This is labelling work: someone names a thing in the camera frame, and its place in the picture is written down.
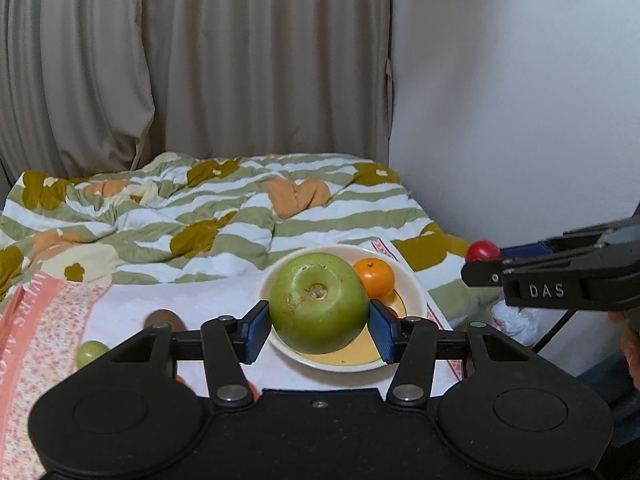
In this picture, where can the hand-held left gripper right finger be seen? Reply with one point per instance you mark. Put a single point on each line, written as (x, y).
(380, 332)

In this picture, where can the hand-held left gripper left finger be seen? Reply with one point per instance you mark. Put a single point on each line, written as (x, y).
(257, 332)

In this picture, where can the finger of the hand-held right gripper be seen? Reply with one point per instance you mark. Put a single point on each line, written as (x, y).
(522, 250)
(482, 274)

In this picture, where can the red cherry tomato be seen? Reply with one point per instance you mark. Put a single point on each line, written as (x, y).
(481, 251)
(393, 312)

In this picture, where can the medium orange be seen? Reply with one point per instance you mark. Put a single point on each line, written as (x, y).
(375, 277)

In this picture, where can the cream plate with yellow print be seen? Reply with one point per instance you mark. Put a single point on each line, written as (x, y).
(407, 280)

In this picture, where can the green apple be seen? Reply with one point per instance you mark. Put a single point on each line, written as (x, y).
(320, 305)
(90, 354)

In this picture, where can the person's right hand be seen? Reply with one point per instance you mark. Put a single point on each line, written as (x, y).
(631, 350)

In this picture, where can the white plastic bag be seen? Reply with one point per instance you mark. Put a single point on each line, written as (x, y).
(515, 320)

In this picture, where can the small orange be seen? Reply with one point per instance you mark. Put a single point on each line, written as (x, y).
(179, 380)
(254, 392)

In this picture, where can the brown kiwi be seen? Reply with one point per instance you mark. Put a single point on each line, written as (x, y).
(162, 319)

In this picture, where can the person's dark trouser leg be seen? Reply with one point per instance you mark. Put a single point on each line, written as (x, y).
(600, 380)

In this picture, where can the green striped floral blanket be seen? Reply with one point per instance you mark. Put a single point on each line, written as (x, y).
(225, 210)

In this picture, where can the beige curtain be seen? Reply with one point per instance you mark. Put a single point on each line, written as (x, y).
(225, 60)

